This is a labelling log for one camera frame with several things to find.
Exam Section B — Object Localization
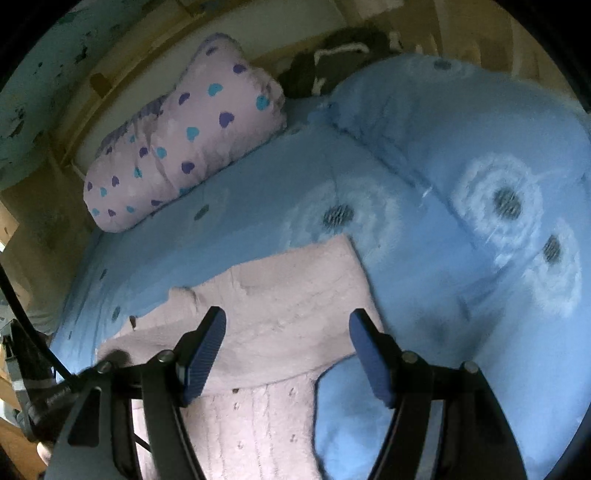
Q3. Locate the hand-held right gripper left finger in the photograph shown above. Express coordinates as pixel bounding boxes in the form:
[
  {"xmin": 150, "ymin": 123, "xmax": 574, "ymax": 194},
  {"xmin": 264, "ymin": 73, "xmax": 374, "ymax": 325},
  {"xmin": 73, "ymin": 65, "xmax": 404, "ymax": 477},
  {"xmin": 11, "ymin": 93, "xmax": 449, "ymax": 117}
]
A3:
[{"xmin": 44, "ymin": 305, "xmax": 227, "ymax": 480}]

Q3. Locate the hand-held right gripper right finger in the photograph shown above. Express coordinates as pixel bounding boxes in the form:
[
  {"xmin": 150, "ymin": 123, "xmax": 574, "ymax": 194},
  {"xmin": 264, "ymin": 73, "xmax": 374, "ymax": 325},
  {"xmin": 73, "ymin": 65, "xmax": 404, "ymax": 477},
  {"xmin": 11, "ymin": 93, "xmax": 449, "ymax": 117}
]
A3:
[{"xmin": 348, "ymin": 308, "xmax": 529, "ymax": 480}]

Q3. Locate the pink knitted sweater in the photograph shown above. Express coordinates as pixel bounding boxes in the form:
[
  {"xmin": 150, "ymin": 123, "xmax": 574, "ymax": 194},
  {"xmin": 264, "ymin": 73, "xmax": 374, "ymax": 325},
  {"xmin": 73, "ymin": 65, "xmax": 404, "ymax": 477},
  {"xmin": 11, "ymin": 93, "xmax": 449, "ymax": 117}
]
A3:
[{"xmin": 95, "ymin": 233, "xmax": 386, "ymax": 480}]

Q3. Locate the blue floral bed sheet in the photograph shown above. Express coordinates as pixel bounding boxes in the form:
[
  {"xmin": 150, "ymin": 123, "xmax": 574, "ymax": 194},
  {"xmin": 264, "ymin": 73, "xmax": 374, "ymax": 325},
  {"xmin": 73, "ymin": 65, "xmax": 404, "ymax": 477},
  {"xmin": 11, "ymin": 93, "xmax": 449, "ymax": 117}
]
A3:
[{"xmin": 48, "ymin": 99, "xmax": 591, "ymax": 480}]

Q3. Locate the pink heart-print pillow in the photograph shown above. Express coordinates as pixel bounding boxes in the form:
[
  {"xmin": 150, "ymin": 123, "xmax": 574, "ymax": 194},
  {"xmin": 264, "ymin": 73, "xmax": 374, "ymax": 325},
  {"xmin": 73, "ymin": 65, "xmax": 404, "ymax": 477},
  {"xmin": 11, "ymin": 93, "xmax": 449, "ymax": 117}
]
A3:
[{"xmin": 83, "ymin": 33, "xmax": 288, "ymax": 234}]

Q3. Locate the blue floral duvet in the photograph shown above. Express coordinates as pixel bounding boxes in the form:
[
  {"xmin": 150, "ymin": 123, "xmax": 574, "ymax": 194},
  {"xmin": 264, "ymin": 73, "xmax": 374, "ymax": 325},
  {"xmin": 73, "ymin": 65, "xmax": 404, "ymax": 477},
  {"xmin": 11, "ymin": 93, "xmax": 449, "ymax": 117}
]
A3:
[{"xmin": 307, "ymin": 53, "xmax": 591, "ymax": 324}]

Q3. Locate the black cable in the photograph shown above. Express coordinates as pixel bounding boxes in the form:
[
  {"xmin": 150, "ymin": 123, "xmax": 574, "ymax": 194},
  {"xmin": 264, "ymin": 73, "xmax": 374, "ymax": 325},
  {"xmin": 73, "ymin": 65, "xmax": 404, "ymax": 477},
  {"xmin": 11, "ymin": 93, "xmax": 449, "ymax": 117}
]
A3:
[{"xmin": 0, "ymin": 263, "xmax": 78, "ymax": 386}]

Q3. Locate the dark cloth with white cord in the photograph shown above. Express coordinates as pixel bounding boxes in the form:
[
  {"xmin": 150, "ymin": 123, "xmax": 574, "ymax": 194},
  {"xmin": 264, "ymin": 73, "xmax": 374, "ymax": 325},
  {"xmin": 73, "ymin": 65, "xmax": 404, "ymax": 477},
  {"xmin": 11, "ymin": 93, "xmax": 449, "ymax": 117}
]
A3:
[{"xmin": 277, "ymin": 28, "xmax": 403, "ymax": 100}]

